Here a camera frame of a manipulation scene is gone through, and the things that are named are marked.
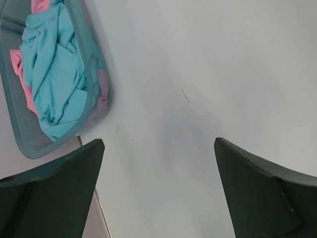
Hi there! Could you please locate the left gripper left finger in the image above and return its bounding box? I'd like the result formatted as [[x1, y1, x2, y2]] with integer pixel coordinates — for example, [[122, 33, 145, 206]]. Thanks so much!
[[0, 139, 105, 238]]

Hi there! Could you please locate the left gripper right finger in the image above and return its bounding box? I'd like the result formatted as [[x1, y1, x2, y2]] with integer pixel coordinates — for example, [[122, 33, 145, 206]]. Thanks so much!
[[214, 137, 317, 238]]

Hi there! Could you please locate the light blue t shirt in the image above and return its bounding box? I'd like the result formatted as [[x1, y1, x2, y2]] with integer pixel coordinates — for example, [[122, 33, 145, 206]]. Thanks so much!
[[19, 0, 107, 142]]

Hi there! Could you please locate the teal plastic basket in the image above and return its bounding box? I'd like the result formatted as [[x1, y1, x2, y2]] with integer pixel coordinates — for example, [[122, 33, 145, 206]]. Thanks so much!
[[0, 0, 112, 159]]

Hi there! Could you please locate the pink t shirt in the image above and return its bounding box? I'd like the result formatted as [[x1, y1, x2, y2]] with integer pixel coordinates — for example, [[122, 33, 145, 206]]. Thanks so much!
[[10, 0, 108, 120]]

